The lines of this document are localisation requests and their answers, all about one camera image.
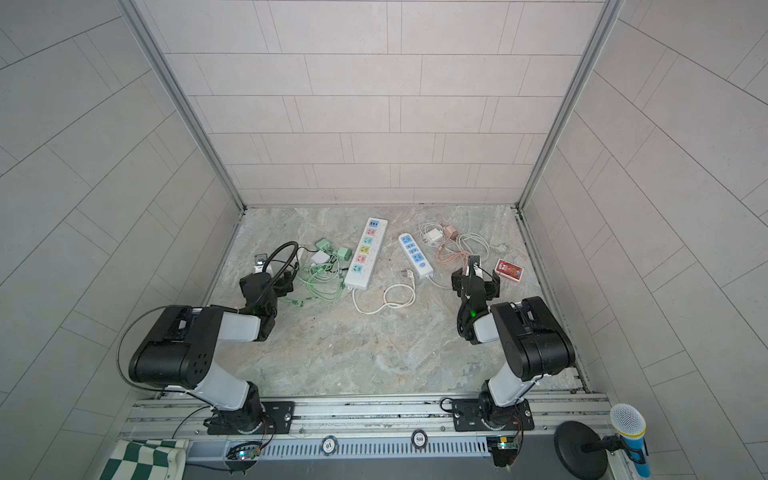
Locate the white cable bundle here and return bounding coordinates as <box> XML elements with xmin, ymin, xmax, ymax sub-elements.
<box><xmin>458</xmin><ymin>230</ymin><xmax>508</xmax><ymax>256</ymax></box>

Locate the short blue power strip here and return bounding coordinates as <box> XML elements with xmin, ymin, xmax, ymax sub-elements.
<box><xmin>398</xmin><ymin>233</ymin><xmax>434</xmax><ymax>279</ymax></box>

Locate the green charging cable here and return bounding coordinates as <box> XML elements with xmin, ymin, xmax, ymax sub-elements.
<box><xmin>281</xmin><ymin>260</ymin><xmax>349</xmax><ymax>308</ymax></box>

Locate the red card box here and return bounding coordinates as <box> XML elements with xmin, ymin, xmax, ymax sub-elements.
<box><xmin>494</xmin><ymin>259</ymin><xmax>524</xmax><ymax>283</ymax></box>

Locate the pink charger plug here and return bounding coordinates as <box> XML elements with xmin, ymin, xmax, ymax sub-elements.
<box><xmin>443</xmin><ymin>225</ymin><xmax>458</xmax><ymax>240</ymax></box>

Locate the black round microphone stand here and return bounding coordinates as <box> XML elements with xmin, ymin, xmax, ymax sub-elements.
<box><xmin>554</xmin><ymin>421</ymin><xmax>624</xmax><ymax>480</ymax></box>

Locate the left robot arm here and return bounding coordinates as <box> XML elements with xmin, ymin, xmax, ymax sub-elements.
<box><xmin>121</xmin><ymin>271</ymin><xmax>294</xmax><ymax>435</ymax></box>

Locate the long multicolour power strip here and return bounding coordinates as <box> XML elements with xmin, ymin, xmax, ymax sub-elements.
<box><xmin>344</xmin><ymin>217</ymin><xmax>388</xmax><ymax>290</ymax></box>

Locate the blue toy microphone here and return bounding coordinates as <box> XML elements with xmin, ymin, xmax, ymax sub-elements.
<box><xmin>609</xmin><ymin>403</ymin><xmax>651</xmax><ymax>478</ymax></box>

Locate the aluminium mounting rail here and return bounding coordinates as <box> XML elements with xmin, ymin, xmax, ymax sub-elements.
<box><xmin>118</xmin><ymin>391</ymin><xmax>611</xmax><ymax>440</ymax></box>

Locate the green checkered cloth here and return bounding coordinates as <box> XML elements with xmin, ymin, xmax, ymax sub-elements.
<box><xmin>100</xmin><ymin>439</ymin><xmax>189</xmax><ymax>480</ymax></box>

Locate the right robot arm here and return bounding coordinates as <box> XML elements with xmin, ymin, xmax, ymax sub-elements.
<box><xmin>451</xmin><ymin>255</ymin><xmax>576</xmax><ymax>430</ymax></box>

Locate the white power strip cord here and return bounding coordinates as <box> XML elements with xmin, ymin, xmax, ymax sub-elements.
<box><xmin>351</xmin><ymin>268</ymin><xmax>448</xmax><ymax>316</ymax></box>

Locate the pink charging cable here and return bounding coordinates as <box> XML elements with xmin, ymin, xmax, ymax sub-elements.
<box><xmin>434</xmin><ymin>236</ymin><xmax>475</xmax><ymax>271</ymax></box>

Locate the green charger plug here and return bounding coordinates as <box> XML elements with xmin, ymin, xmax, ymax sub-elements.
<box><xmin>336</xmin><ymin>247</ymin><xmax>352</xmax><ymax>261</ymax></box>
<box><xmin>315</xmin><ymin>238</ymin><xmax>333</xmax><ymax>253</ymax></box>

